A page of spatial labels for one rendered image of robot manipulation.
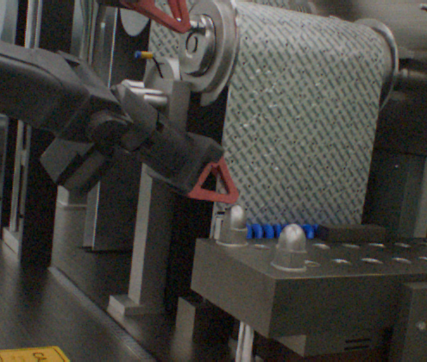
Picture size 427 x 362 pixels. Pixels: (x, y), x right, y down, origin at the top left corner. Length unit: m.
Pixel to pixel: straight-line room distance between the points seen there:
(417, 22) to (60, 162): 0.57
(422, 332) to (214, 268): 0.23
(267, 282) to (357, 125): 0.34
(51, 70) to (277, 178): 0.35
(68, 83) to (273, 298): 0.28
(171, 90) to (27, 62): 0.29
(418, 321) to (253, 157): 0.27
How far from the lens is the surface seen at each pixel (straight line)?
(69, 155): 0.77
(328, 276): 0.72
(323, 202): 0.95
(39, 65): 0.66
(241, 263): 0.73
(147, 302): 0.94
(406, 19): 1.10
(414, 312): 0.79
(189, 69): 0.89
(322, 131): 0.93
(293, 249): 0.71
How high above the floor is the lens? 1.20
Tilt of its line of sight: 8 degrees down
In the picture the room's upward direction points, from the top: 7 degrees clockwise
